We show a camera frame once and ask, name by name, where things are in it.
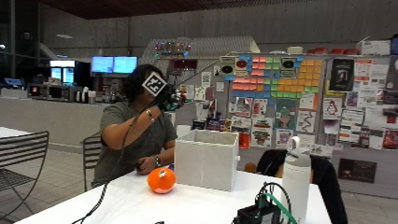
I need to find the orange round toy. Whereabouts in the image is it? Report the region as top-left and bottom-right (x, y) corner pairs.
(145, 167), (178, 195)

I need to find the white marker cube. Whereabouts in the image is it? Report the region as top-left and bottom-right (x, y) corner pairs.
(141, 71), (169, 97)

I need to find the person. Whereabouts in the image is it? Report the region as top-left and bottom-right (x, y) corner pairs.
(90, 63), (179, 189)

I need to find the black metal slatted chair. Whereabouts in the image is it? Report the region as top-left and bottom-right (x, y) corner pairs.
(0, 130), (50, 220)
(81, 134), (103, 193)

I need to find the white fabric storage box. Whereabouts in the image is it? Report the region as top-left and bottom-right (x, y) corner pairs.
(173, 129), (240, 192)

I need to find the group of coloured sticky notes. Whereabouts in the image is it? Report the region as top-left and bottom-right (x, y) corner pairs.
(224, 55), (323, 100)

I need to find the grey service counter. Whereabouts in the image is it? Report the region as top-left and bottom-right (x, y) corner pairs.
(0, 95), (109, 153)

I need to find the grey notice board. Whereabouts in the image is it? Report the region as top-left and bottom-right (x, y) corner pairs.
(173, 53), (398, 200)

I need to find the lit drinks fridge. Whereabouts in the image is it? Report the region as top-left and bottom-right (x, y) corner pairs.
(47, 59), (77, 87)

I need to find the black electronics box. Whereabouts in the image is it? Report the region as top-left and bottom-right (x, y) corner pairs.
(231, 203), (283, 224)

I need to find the white pot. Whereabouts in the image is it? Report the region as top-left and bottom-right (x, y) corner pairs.
(286, 45), (304, 55)

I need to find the white side table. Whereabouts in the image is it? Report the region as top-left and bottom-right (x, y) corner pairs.
(0, 125), (33, 140)

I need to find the black microwave oven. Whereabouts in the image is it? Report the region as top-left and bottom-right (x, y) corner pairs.
(26, 83), (49, 101)

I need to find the white water bottle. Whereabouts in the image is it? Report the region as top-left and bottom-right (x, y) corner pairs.
(279, 135), (312, 224)

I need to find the black framed poster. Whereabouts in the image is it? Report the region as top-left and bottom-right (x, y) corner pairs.
(328, 58), (355, 93)

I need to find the row of red bowls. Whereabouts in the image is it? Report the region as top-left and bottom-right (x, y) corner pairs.
(306, 46), (360, 56)

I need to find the small blue monitor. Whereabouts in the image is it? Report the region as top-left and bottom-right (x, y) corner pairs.
(2, 77), (25, 88)

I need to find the group of paper posters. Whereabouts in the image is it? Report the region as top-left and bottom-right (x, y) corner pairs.
(190, 57), (398, 151)

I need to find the dark sign with picture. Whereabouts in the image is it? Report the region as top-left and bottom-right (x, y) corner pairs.
(336, 158), (378, 184)

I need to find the white paper sign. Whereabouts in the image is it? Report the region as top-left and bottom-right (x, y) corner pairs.
(359, 39), (391, 57)

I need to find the black glove cable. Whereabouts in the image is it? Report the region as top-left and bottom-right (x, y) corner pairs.
(70, 98), (163, 224)

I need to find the bracelet on right wrist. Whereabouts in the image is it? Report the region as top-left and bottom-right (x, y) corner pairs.
(143, 108), (157, 123)

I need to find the string of coloured lights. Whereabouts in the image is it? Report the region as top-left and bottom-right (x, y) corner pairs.
(153, 40), (193, 59)

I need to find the pair of blue wall screens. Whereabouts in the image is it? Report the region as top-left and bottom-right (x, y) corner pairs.
(89, 55), (139, 75)

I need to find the black looped cable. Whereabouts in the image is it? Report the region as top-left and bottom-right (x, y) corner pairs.
(254, 181), (294, 216)

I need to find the green cable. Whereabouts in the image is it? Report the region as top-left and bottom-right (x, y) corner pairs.
(262, 192), (298, 224)

